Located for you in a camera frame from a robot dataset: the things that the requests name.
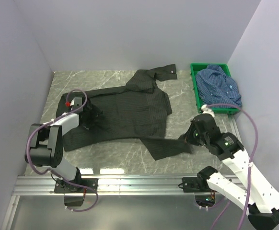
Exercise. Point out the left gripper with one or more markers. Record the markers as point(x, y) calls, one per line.
point(95, 113)

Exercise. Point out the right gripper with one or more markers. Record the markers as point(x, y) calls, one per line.
point(188, 138)

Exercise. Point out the black pinstripe long sleeve shirt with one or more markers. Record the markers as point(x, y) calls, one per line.
point(137, 110)

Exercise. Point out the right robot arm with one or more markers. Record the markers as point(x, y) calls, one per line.
point(259, 199)

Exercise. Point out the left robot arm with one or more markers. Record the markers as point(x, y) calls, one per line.
point(44, 148)

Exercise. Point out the blue checked long sleeve shirt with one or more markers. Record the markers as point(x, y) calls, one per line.
point(215, 86)

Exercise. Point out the green plastic bin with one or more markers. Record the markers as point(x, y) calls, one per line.
point(194, 68)

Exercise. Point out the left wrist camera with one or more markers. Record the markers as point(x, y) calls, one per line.
point(74, 104)

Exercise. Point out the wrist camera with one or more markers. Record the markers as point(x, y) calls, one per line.
point(74, 104)
point(206, 110)

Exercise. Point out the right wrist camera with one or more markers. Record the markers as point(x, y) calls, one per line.
point(206, 110)

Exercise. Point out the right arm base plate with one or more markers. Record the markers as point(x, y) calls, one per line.
point(205, 198)

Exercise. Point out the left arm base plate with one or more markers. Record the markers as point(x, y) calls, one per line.
point(75, 191)

